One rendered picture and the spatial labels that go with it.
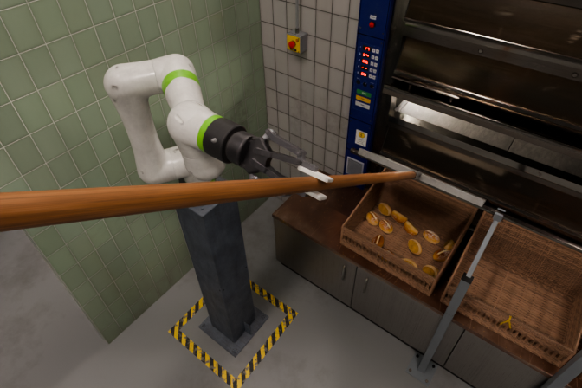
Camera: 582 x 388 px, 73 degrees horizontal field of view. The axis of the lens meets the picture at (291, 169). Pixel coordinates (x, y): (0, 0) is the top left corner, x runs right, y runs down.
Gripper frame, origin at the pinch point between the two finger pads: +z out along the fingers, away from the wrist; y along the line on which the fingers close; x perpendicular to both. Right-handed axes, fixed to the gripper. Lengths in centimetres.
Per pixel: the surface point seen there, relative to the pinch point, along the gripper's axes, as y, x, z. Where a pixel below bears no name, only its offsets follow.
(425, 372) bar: 110, -166, 39
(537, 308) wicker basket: 44, -157, 70
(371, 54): -45, -124, -47
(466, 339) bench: 70, -142, 48
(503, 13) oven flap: -72, -108, 6
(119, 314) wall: 148, -90, -126
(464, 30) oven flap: -63, -111, -6
